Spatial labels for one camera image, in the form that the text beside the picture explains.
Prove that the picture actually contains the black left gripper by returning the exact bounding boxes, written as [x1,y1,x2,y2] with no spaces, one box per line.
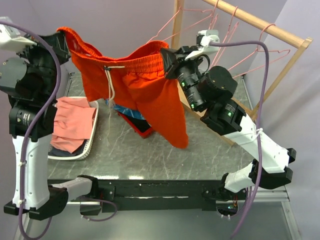
[15,29,71,101]

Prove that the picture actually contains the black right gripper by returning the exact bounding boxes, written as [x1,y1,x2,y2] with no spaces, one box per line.
[161,45,206,112]

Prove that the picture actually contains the orange drawstring shorts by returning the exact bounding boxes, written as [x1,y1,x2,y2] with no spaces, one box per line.
[57,26,189,149]

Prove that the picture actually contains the pink wire hanger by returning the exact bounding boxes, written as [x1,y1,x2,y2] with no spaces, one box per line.
[211,6,239,67]
[226,23,291,73]
[146,6,214,48]
[209,0,219,30]

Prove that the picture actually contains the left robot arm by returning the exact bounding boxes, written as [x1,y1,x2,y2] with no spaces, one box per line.
[0,31,100,221]

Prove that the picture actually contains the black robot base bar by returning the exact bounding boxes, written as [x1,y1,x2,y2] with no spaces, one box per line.
[47,178,253,217]

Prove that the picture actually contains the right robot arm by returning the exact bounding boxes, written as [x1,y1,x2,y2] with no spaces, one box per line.
[160,46,297,201]

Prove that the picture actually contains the blue leaf-patterned shorts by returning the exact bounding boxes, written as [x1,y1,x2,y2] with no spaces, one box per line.
[112,103,145,121]

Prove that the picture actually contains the red plastic bin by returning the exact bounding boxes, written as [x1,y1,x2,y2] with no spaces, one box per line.
[117,111,154,139]

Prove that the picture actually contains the pink garment in basket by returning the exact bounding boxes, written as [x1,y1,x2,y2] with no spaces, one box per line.
[50,96,96,154]

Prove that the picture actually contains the white perforated laundry basket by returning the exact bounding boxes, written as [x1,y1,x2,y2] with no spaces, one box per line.
[48,96,99,161]

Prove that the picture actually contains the wooden clothes rack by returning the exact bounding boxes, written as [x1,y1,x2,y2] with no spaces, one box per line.
[171,0,314,147]

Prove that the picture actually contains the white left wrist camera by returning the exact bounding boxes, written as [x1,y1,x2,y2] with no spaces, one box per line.
[0,24,37,53]

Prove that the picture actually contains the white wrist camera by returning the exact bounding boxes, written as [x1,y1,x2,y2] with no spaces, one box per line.
[0,24,37,53]
[185,29,220,60]

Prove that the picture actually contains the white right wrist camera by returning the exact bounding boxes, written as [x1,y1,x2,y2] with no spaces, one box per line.
[185,29,220,60]

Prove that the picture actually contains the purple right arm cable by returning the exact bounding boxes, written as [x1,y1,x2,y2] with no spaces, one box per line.
[209,41,270,240]

